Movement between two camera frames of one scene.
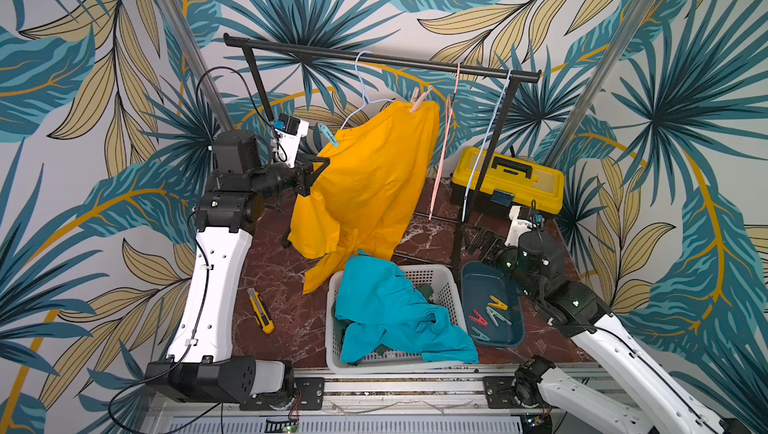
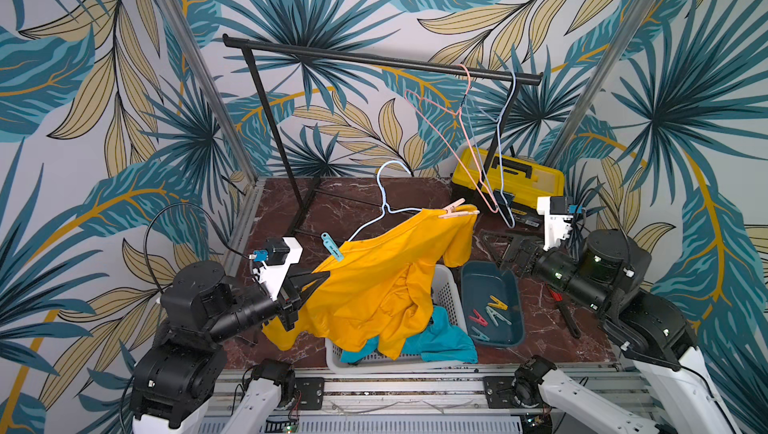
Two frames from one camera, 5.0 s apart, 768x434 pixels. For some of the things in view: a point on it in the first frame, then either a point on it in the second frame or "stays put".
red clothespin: (479, 318) stays put
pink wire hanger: (450, 109) to (471, 164)
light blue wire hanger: (365, 99) to (386, 207)
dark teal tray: (493, 306) stays put
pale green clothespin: (496, 316) stays put
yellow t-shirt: (373, 195) to (380, 286)
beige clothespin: (415, 101) to (450, 212)
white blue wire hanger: (479, 163) to (513, 226)
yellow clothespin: (498, 304) stays put
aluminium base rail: (375, 400) stays put
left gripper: (304, 172) to (291, 299)
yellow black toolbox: (510, 181) stays put
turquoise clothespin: (480, 335) stays put
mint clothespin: (328, 134) to (331, 246)
